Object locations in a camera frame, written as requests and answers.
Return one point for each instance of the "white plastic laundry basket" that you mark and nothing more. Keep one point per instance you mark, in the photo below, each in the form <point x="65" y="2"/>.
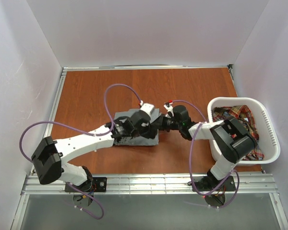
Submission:
<point x="268" y="142"/>

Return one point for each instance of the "aluminium front frame rail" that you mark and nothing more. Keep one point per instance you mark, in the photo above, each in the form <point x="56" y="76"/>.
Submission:
<point x="153" y="184"/>

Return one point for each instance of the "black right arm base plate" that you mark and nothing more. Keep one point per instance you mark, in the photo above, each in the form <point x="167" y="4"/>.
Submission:
<point x="206" y="184"/>

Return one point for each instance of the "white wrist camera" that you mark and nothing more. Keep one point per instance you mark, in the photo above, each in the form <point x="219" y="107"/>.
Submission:
<point x="145" y="111"/>
<point x="168" y="107"/>

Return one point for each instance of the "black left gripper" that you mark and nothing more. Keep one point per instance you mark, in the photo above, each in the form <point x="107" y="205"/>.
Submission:
<point x="148" y="129"/>

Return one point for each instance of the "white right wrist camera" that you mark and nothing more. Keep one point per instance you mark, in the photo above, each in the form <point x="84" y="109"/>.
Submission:
<point x="168" y="107"/>

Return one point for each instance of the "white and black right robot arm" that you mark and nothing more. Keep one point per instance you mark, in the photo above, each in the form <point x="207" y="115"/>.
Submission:
<point x="232" y="139"/>

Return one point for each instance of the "red plaid shirt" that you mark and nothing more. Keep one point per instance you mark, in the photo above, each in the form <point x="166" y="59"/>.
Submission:
<point x="246" y="118"/>

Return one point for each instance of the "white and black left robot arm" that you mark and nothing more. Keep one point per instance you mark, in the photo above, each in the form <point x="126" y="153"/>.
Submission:
<point x="51" y="158"/>

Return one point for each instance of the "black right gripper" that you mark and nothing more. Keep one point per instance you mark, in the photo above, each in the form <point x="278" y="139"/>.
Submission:
<point x="163" y="122"/>

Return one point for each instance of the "grey long sleeve shirt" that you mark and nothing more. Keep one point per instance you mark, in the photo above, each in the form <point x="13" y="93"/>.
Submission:
<point x="136" y="141"/>

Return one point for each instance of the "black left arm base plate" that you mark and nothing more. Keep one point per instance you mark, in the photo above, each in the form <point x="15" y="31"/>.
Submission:
<point x="97" y="184"/>

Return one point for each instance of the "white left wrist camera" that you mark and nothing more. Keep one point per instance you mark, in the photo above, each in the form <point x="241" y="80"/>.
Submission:
<point x="145" y="111"/>

